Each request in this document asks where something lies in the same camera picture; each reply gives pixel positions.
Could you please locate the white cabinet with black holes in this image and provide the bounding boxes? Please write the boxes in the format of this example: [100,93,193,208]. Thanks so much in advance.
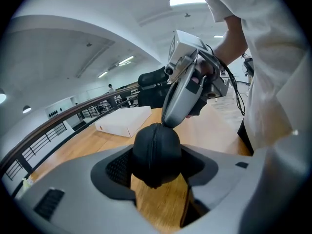
[44,98,74,120]

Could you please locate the person's black trousers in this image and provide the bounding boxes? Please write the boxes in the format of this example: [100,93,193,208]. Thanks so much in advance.
[236,117,255,156]

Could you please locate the brown and black railing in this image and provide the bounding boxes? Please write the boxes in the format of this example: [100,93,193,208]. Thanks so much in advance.
[0,83,143,195]

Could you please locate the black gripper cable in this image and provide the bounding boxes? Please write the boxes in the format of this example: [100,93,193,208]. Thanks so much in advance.
[218,57,246,117]

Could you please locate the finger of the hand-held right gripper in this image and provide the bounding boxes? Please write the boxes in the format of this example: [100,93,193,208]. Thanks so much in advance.
[186,97,208,119]
[161,76,207,128]

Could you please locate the person's right forearm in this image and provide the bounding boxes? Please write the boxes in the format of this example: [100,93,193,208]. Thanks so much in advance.
[211,15,250,66]

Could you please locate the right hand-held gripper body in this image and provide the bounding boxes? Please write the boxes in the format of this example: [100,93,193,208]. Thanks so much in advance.
[164,29,231,99]

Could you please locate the person's right hand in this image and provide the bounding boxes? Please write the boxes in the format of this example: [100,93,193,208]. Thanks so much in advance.
[191,58,216,84]

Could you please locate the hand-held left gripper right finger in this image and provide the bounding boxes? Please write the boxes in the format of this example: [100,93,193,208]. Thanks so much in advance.
[179,127,309,234]

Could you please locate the person's white shirt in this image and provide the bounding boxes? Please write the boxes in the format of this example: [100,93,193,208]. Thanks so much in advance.
[194,0,308,156]

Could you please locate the black glasses case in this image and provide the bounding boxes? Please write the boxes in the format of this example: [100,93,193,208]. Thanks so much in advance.
[131,122,182,189]

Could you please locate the flat white box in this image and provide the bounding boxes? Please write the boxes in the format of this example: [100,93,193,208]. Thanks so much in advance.
[94,105,153,138]

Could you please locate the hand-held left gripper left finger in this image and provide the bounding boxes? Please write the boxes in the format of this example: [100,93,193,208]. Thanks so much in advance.
[14,144,156,234]

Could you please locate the black office chair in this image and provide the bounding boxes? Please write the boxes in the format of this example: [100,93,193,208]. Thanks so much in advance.
[137,66,172,110]

